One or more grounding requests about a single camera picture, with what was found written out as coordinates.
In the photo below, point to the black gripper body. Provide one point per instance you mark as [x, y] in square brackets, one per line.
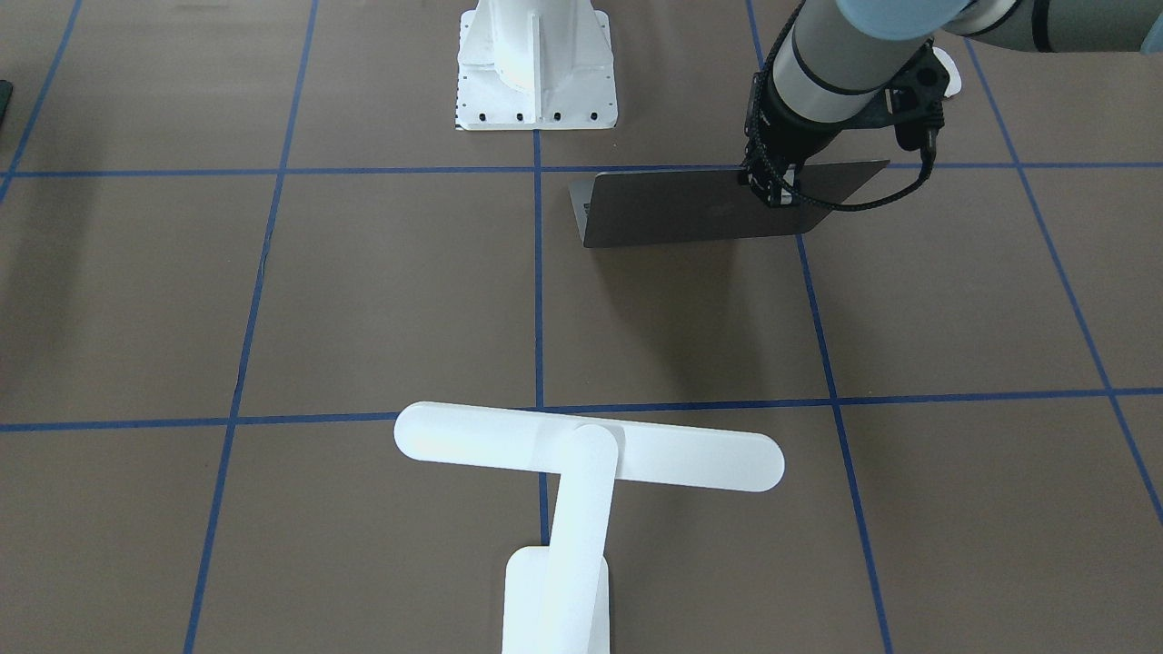
[792, 133]

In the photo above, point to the grey laptop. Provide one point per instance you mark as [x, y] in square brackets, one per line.
[673, 206]

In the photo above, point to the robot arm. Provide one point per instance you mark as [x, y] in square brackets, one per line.
[847, 65]

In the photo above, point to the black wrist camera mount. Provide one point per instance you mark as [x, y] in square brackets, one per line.
[911, 103]

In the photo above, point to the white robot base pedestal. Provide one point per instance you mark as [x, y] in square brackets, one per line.
[535, 65]

